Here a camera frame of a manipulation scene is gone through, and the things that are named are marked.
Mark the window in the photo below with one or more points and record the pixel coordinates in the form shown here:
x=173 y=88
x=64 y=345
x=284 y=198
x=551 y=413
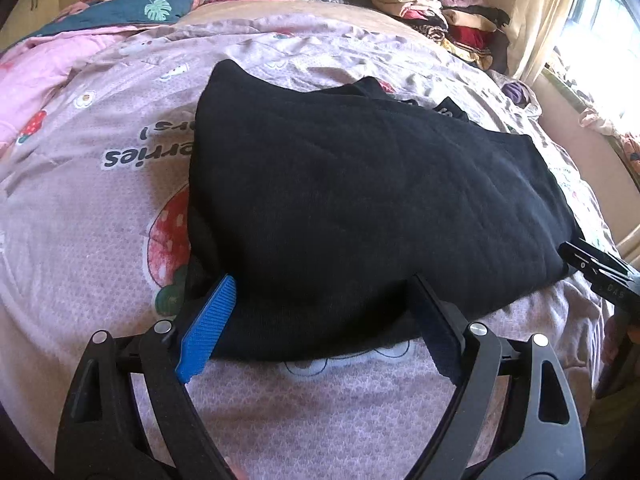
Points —
x=610 y=35

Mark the cream wardrobe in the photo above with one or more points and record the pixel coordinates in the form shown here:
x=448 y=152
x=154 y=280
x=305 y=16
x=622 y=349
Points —
x=25 y=15

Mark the pink floral cloth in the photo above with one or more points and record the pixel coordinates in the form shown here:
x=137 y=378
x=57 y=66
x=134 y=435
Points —
x=620 y=135

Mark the pink quilt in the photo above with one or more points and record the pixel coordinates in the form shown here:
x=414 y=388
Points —
x=30 y=75

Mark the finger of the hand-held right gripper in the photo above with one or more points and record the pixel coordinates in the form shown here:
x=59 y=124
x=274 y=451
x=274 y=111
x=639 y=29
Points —
x=590 y=262

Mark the cream curtain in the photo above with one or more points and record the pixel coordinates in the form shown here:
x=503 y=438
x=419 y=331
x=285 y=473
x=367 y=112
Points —
x=545 y=10

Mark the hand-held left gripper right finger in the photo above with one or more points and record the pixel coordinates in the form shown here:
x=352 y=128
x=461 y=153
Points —
x=435 y=327

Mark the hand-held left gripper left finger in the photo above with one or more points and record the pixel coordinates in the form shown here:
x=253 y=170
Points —
x=210 y=330

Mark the purple cloth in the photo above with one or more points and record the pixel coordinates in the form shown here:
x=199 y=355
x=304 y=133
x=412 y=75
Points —
x=517 y=94

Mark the pile of folded clothes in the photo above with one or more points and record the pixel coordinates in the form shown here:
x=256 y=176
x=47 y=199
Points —
x=450 y=15

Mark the beige bedsheet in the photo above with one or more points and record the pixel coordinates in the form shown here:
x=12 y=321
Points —
x=325 y=10

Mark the mauve strawberry print blanket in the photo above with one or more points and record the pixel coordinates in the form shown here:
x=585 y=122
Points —
x=75 y=235

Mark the black sweatshirt with orange patches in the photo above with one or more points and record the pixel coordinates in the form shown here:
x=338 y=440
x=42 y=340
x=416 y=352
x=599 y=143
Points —
x=350 y=185

